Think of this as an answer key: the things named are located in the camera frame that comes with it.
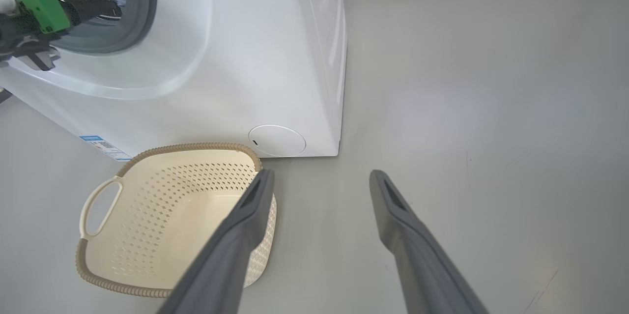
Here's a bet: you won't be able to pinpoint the white front-load washing machine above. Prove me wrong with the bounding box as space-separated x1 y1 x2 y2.
0 0 348 163

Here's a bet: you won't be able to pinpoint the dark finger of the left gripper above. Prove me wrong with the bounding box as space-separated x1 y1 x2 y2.
58 0 123 28

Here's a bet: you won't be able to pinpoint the cream perforated laundry basket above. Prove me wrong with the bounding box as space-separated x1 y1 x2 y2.
75 143 278 299

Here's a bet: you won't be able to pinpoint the round white filter cover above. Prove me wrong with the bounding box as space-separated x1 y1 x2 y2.
248 124 307 158

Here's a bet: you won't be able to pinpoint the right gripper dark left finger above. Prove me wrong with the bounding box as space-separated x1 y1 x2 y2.
156 169 276 314

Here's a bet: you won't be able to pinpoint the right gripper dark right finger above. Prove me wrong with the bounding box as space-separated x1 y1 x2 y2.
369 170 490 314

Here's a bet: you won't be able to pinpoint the blue energy label sticker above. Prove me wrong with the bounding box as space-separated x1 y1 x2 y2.
79 134 133 162

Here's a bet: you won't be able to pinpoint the grey rubber door gasket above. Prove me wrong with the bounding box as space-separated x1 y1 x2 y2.
52 0 158 55

